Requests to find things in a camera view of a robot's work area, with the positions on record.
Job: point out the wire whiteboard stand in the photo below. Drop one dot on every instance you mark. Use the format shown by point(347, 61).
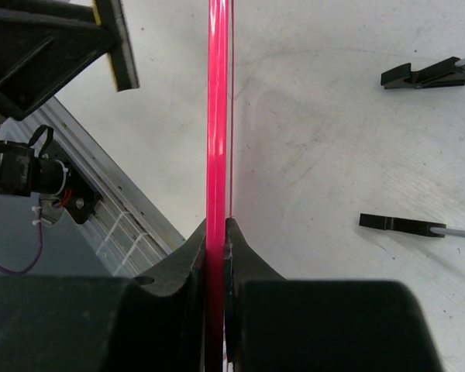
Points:
point(446, 73)

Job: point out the aluminium table frame rail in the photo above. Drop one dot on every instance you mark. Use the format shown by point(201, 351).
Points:
point(127, 232)

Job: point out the pink framed whiteboard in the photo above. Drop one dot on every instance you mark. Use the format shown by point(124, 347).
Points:
point(218, 173)

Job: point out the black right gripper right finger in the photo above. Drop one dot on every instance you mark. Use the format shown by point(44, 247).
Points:
point(276, 324)

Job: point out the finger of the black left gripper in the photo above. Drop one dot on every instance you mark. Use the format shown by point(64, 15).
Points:
point(43, 46)

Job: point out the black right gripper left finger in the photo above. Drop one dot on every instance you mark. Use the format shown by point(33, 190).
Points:
point(152, 322)

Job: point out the yellow black whiteboard eraser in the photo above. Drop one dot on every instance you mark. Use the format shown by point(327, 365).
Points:
point(110, 15)

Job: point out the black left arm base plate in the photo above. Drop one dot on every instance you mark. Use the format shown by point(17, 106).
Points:
point(77, 198)

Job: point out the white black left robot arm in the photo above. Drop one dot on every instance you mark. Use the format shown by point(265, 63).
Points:
point(20, 168)

